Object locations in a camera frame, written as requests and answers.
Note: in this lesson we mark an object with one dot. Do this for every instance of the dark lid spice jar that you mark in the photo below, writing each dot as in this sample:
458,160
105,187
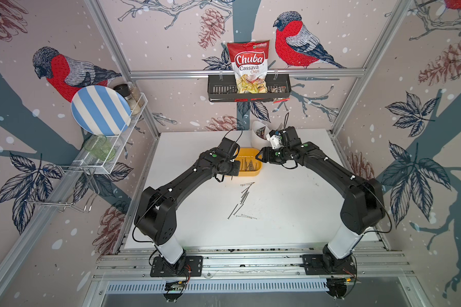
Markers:
124,90

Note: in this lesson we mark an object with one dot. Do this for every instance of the black wall basket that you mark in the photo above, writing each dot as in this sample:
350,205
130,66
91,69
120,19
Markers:
224,89

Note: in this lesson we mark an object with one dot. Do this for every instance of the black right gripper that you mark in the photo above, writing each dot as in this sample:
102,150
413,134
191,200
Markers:
266,157

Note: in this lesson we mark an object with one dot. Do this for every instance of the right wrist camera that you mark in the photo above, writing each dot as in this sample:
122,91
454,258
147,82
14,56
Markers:
275,139

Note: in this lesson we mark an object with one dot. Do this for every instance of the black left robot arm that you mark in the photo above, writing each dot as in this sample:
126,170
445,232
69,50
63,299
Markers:
156,213

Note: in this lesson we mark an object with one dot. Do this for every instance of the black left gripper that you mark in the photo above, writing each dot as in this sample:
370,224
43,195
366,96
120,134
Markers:
236,170

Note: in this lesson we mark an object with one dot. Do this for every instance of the yellow plastic storage box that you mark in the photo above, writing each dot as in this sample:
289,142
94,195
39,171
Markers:
248,153

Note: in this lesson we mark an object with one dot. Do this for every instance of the steel nail pile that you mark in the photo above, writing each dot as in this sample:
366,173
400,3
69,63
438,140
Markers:
243,198

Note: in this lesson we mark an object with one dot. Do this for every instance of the clear wire dish rack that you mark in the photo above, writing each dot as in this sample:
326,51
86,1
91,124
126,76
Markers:
92,171

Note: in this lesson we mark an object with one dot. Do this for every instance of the green glass bowl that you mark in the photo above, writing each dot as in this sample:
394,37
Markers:
100,147

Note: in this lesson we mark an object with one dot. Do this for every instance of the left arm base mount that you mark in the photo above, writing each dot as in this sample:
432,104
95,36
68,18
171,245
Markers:
186,266

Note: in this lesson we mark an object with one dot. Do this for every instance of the red Chuba chips bag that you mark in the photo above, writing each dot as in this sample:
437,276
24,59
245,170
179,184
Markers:
249,62

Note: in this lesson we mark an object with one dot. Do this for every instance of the white cutlery holder cup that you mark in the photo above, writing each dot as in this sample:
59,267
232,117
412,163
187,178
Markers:
259,134

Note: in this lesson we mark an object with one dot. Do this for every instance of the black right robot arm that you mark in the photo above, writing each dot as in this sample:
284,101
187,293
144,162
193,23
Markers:
362,207

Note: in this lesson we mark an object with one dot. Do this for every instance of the blue white striped plate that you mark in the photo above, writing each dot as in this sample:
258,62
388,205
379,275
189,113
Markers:
101,111

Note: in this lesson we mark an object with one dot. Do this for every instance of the steel nail bottom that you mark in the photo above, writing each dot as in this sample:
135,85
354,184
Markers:
246,216

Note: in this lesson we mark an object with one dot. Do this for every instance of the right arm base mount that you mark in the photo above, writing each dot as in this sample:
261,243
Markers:
316,264

